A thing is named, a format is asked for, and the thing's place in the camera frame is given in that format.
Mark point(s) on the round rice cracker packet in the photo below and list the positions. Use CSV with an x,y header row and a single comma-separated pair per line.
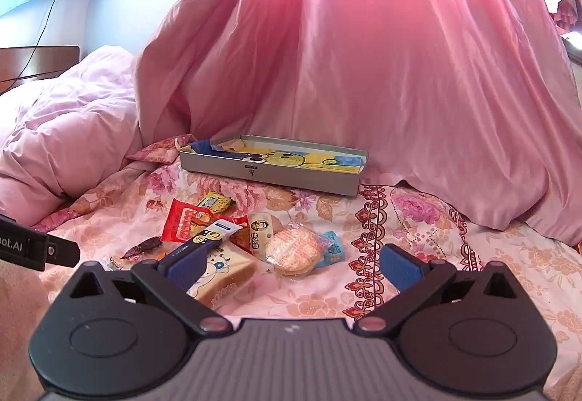
x,y
291,252

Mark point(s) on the wooden headboard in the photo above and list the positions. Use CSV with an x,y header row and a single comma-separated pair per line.
x,y
50,60

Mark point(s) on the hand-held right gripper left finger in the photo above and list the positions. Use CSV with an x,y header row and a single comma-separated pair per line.
x,y
182,269

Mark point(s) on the pink duvet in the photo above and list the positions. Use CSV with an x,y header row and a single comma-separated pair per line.
x,y
68,123

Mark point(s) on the yellow snack bar packet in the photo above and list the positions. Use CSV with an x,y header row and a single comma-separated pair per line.
x,y
213,202

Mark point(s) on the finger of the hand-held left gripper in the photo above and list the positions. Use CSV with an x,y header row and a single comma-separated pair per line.
x,y
63,252

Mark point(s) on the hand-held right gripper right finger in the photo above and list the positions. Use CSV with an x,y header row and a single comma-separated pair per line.
x,y
400,269

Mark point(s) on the pink curtain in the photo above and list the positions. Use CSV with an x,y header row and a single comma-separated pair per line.
x,y
363,64

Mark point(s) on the red clear snack packet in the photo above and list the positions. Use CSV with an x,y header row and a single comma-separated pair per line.
x,y
184,221

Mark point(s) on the grey shallow box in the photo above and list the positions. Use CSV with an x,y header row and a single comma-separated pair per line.
x,y
273,177

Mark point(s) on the dark brown snack packet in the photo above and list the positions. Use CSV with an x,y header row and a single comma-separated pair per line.
x,y
145,245

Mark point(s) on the beige fleece blanket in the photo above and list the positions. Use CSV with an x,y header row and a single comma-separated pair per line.
x,y
18,328

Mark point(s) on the blue cartoon snack packet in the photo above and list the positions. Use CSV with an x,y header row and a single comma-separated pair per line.
x,y
332,248

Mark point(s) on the cartoon print bread packet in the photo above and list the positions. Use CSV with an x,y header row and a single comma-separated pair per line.
x,y
227,276

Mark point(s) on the cream face print snack packet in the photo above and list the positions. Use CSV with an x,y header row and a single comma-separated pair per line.
x,y
259,230

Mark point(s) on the floral bedsheet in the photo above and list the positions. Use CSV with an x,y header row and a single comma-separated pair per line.
x,y
409,219

